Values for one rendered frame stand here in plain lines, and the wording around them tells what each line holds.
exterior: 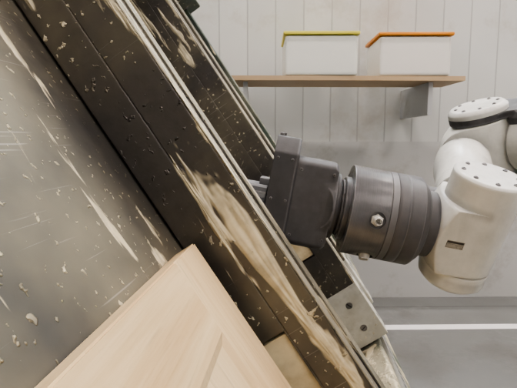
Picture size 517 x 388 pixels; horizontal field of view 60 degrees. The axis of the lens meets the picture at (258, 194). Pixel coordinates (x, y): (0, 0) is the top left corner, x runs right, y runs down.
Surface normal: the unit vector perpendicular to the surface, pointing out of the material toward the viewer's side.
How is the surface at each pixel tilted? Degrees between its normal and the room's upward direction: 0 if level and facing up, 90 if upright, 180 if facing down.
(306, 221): 90
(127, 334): 56
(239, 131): 90
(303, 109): 90
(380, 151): 90
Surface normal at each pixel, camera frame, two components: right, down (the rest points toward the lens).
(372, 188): 0.04, -0.47
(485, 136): -0.36, 0.38
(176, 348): 0.83, -0.54
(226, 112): -0.08, 0.12
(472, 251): -0.14, 0.44
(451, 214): -0.86, -0.32
